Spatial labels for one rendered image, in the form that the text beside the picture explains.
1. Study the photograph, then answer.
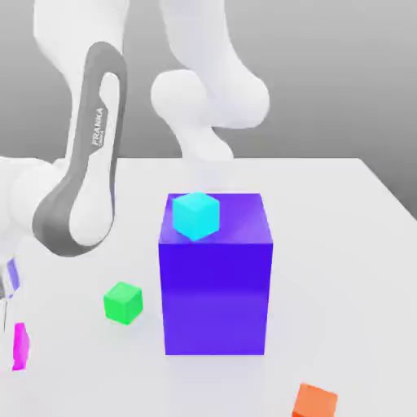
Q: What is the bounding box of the large blue box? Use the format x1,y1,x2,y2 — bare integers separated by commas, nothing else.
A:
158,192,274,357

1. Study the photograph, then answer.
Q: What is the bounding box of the small green cube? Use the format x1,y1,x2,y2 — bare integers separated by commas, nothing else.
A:
103,281,144,326

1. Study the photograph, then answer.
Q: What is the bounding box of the small cyan cube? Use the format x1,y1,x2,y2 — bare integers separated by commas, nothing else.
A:
171,191,221,243

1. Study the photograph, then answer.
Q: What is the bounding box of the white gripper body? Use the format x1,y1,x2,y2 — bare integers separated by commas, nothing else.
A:
0,296,15,340

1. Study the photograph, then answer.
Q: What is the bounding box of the small orange cube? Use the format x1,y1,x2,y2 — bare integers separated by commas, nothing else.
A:
292,383,339,417

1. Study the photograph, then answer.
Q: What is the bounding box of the small magenta cube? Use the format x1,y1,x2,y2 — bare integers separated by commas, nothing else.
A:
11,322,31,372

